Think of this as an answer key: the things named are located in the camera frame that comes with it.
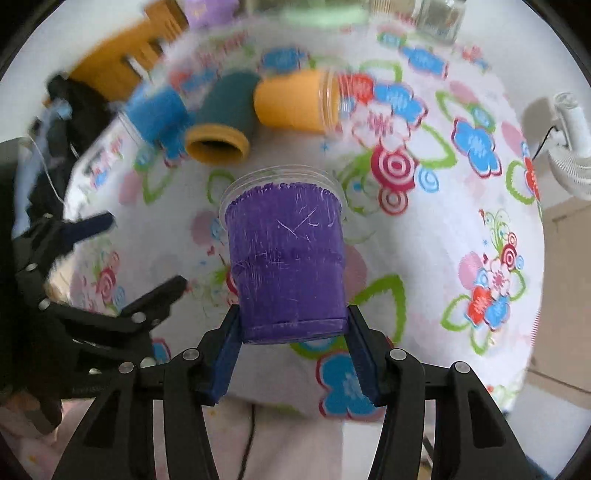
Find floral tablecloth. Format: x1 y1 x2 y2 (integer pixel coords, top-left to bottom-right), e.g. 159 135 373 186
66 16 544 421

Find blue plastic cup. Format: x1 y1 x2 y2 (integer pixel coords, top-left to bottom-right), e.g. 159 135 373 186
122 86 191 145

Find purple plush toy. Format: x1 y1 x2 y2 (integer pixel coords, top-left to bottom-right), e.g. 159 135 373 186
183 0 239 29

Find orange plastic cup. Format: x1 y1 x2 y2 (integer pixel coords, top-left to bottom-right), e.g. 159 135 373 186
253 69 342 135

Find black clothing pile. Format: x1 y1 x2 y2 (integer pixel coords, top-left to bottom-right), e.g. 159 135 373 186
15 73 116 230

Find purple plastic cup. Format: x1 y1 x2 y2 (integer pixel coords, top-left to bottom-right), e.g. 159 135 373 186
219 165 348 344

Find glass mason jar mug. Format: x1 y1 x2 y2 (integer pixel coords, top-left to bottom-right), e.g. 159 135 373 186
417 0 467 44

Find green desk fan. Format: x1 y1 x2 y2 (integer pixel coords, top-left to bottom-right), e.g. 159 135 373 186
239 0 371 28

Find white circulator fan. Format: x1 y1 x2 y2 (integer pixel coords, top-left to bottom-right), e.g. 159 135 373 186
548 92 590 201

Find black fan power cable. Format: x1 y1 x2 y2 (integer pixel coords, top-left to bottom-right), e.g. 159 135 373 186
530 124 558 163

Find teal cup orange rim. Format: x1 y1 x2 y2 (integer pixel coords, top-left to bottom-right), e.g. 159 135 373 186
184 71 260 165

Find white side cabinet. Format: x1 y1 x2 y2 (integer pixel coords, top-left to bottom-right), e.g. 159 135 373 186
527 199 590 409

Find wooden chair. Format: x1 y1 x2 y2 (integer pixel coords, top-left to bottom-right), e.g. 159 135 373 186
69 1 188 101

